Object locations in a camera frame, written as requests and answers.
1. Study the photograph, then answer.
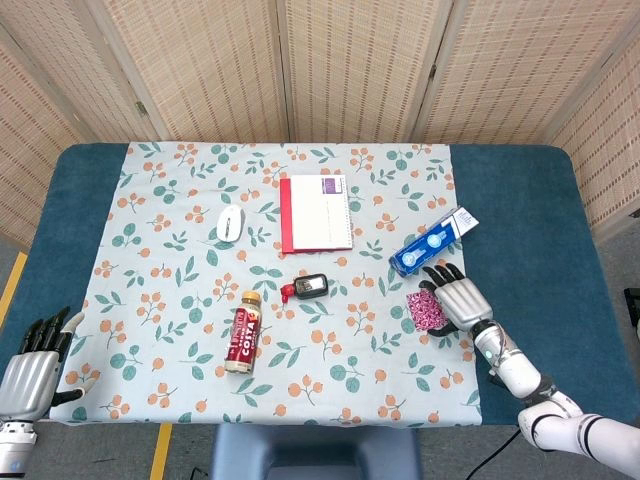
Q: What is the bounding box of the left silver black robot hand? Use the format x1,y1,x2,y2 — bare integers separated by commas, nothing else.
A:
0,306,87,421

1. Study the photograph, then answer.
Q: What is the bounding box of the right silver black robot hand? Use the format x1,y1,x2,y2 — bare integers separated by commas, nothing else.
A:
418,259,494,337

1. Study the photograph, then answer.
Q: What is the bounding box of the pink patterned pouch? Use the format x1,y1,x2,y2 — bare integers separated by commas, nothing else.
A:
405,289,449,333

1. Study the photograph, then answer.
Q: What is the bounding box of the floral printed tablecloth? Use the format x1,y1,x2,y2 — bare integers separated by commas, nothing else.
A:
48,141,484,427

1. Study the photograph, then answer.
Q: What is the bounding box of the blue white carton box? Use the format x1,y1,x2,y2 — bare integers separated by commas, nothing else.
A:
388,206,480,278

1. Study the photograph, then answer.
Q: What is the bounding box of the blue felt table cover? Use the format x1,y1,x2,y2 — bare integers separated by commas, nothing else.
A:
0,142,640,429

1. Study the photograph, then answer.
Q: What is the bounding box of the black ink bottle red cap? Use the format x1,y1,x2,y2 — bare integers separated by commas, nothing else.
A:
279,273,330,305

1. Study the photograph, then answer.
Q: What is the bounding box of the white spiral notebook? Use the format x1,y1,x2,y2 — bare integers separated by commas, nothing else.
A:
289,174,355,252

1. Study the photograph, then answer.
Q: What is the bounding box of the black stand foot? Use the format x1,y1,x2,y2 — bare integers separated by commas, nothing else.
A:
623,287,640,324

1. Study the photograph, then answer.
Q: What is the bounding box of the red notebook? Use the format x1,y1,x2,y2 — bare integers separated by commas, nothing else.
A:
279,178,355,255

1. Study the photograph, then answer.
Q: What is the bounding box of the blue grey robot body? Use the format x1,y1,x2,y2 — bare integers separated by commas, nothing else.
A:
208,423,422,480

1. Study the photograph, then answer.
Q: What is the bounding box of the Costa coffee bottle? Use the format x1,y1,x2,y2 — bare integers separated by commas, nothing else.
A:
223,291,263,376

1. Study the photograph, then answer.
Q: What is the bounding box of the white computer mouse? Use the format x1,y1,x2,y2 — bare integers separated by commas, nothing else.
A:
215,204,247,244

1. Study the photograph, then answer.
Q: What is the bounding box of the woven folding screen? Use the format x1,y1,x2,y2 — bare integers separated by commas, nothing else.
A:
0,0,640,251

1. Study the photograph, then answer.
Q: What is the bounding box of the black floor cable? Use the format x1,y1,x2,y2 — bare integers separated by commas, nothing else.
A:
467,427,522,476

